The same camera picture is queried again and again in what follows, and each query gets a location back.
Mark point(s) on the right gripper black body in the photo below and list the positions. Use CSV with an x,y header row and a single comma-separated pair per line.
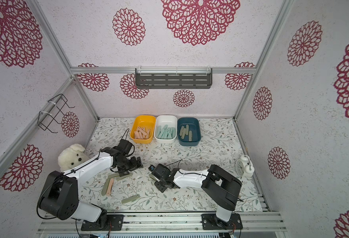
x,y
155,174

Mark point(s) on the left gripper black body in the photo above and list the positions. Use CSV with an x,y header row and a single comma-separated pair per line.
x,y
129,165

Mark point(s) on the olive fruit knife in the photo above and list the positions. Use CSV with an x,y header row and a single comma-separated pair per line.
x,y
105,187
114,176
131,199
186,129
190,136
181,131
183,134
124,177
152,177

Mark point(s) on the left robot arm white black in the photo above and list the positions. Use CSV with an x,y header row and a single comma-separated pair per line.
x,y
60,197

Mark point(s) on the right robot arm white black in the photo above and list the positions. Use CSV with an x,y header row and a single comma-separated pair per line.
x,y
222,187

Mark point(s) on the yellow plastic storage box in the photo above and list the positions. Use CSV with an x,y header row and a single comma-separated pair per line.
x,y
147,122

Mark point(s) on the white plastic storage box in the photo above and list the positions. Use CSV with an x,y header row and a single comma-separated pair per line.
x,y
163,120

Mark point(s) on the dark teal storage box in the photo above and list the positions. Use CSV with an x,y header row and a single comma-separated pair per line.
x,y
194,126

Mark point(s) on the floral patterned table mat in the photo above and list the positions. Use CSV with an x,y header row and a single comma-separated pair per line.
x,y
219,145

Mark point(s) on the white plush teddy bear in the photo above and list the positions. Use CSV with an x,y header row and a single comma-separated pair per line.
x,y
71,157

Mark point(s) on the white twin-bell alarm clock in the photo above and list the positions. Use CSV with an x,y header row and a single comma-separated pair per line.
x,y
244,167

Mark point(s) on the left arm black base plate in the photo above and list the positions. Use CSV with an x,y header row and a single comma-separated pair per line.
x,y
108,222

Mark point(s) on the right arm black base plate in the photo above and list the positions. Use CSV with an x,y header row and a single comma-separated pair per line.
x,y
211,222

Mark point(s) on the black wire wall rack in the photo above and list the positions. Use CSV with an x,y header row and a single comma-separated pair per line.
x,y
55,107

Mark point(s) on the grey wall shelf rack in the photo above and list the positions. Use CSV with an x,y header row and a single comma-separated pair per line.
x,y
173,79

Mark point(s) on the aluminium front rail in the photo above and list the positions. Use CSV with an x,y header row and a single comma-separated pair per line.
x,y
171,222

